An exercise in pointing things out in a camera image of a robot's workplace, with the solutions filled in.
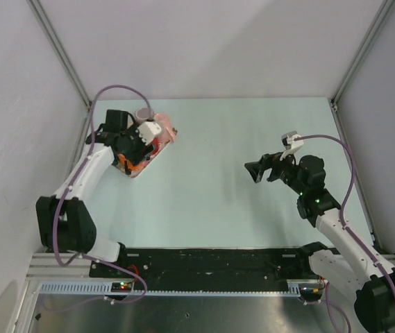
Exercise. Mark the red mug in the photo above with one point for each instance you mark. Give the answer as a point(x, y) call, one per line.
point(155, 147)

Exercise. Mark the white slotted cable duct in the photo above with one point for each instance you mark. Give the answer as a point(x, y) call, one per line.
point(108, 288)

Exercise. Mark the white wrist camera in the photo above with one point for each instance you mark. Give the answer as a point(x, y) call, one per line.
point(292, 142)
point(148, 131)

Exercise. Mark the orange mug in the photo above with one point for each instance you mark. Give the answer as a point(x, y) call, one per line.
point(125, 164)

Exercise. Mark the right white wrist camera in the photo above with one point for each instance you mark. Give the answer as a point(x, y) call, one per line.
point(292, 142)

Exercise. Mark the purple mug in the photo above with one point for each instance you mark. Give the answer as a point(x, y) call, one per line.
point(144, 114)

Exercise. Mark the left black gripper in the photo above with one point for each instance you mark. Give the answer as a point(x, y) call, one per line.
point(137, 157)

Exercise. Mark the right aluminium corner post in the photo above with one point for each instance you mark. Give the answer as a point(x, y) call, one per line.
point(378, 23)

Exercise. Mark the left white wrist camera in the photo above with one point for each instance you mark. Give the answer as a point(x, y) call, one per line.
point(148, 131)

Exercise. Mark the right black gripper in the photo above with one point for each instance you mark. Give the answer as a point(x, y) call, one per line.
point(266, 161)

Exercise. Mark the aluminium frame rail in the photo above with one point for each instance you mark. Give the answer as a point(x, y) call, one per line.
point(44, 266)

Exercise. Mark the floral serving tray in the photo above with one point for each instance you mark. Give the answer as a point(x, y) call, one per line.
point(134, 174)

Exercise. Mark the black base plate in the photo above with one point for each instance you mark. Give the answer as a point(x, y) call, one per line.
point(212, 270)

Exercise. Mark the aluminium corner post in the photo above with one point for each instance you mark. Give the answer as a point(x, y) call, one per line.
point(378, 23)
point(59, 49)

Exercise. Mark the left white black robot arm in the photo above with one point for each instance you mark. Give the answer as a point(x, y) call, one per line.
point(64, 221)

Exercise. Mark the left aluminium corner post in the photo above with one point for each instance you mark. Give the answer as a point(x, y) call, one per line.
point(59, 49)

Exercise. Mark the pink mug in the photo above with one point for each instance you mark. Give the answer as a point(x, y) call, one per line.
point(164, 119)

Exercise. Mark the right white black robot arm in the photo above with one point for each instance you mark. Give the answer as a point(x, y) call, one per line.
point(362, 274)

